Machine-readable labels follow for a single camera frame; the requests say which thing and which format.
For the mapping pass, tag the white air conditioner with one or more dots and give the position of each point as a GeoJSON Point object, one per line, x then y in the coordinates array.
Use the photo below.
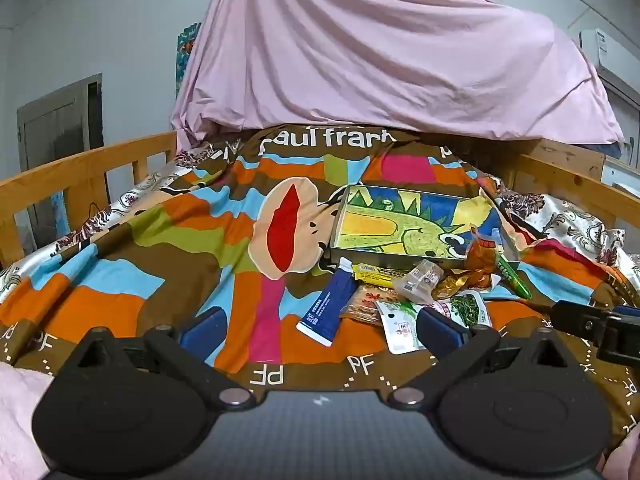
{"type": "Point", "coordinates": [612, 55]}

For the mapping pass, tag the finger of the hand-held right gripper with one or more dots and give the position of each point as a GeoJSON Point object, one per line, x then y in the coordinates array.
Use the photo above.
{"type": "Point", "coordinates": [575, 317]}

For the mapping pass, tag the grey door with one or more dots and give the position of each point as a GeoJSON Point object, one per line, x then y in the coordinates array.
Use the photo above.
{"type": "Point", "coordinates": [55, 125]}

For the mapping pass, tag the pink fleece clothing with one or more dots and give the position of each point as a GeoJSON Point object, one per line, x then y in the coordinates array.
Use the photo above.
{"type": "Point", "coordinates": [625, 455]}
{"type": "Point", "coordinates": [20, 420]}

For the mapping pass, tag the orange brown snack packet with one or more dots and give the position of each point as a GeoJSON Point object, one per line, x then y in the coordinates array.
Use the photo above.
{"type": "Point", "coordinates": [480, 257]}

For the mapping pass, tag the yellow snack packet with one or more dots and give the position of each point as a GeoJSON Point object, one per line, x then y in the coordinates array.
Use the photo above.
{"type": "Point", "coordinates": [375, 274]}

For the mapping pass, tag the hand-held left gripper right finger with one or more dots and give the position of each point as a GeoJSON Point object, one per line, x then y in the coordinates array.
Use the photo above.
{"type": "Point", "coordinates": [440, 332]}

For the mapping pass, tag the green and white snack packet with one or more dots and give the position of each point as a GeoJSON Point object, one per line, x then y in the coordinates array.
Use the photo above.
{"type": "Point", "coordinates": [397, 332]}

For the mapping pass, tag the gold foil snack packet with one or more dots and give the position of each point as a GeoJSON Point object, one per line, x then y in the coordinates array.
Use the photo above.
{"type": "Point", "coordinates": [450, 285]}

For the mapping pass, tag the colourful printed blanket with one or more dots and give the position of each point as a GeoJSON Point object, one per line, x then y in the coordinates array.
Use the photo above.
{"type": "Point", "coordinates": [150, 270]}

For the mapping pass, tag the dinosaur print tin box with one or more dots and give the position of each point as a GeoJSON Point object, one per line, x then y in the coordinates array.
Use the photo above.
{"type": "Point", "coordinates": [400, 225]}

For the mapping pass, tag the teal floral cloth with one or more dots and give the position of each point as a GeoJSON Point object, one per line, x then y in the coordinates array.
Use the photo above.
{"type": "Point", "coordinates": [186, 55]}

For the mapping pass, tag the rice cracker packet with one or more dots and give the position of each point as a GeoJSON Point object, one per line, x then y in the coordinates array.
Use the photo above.
{"type": "Point", "coordinates": [365, 305]}

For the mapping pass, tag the clear snack packet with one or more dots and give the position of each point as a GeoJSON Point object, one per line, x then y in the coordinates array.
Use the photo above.
{"type": "Point", "coordinates": [417, 280]}

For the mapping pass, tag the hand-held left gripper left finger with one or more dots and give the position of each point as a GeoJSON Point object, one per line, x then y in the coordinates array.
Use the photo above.
{"type": "Point", "coordinates": [202, 332]}

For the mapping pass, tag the green stick snack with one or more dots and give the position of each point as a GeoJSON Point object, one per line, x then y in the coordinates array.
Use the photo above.
{"type": "Point", "coordinates": [515, 280]}

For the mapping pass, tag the blue and white tube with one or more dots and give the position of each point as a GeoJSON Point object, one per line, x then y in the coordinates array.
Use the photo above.
{"type": "Point", "coordinates": [325, 305]}

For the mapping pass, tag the pink hanging sheet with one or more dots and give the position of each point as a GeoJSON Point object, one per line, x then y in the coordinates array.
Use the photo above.
{"type": "Point", "coordinates": [375, 60]}

